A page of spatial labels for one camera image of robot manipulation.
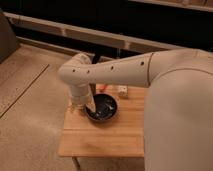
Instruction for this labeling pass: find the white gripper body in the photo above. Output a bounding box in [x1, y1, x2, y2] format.
[70, 87, 93, 106]

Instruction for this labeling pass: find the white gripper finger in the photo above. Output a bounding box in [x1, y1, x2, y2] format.
[86, 100, 96, 113]

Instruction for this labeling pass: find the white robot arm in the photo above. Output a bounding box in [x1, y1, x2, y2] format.
[58, 48, 213, 171]

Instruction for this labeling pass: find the black round bowl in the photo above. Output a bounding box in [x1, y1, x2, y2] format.
[86, 94, 118, 122]

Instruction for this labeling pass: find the orange carrot toy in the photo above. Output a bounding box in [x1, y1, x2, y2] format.
[98, 84, 107, 91]

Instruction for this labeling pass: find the wooden table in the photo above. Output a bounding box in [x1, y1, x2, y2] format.
[58, 86, 147, 159]

